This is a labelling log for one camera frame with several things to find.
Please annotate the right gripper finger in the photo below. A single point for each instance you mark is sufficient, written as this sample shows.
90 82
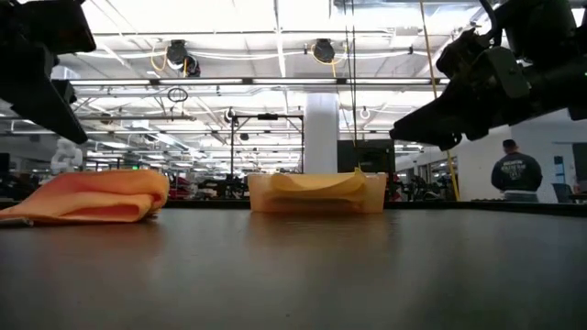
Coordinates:
435 119
445 143

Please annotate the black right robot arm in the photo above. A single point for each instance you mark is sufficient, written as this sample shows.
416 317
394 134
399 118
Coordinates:
550 27

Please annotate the black metal stand frame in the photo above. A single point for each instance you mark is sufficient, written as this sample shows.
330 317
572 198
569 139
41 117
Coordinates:
267 116

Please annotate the dark office chair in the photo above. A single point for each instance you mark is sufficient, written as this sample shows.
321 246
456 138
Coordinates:
560 190

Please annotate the black monitor screen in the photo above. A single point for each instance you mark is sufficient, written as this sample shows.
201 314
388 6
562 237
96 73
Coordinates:
367 158

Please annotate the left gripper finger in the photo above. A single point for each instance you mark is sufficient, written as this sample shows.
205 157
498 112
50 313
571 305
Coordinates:
50 114
65 91

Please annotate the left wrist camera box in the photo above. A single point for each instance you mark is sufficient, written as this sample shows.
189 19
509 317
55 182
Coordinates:
55 27

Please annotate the orange microfiber towel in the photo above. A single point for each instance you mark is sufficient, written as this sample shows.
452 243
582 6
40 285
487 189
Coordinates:
82 197

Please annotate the black aluminium table frame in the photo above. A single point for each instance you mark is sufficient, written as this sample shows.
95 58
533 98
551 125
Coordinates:
458 207

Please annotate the white round column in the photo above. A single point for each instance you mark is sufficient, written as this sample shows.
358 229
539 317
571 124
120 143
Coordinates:
321 133

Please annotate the person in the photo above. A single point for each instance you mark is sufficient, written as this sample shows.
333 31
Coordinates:
516 174

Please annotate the orange translucent plastic bin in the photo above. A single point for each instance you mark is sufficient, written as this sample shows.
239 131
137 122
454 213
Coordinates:
316 204

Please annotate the white robot figure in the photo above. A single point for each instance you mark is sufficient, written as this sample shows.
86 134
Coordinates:
66 156

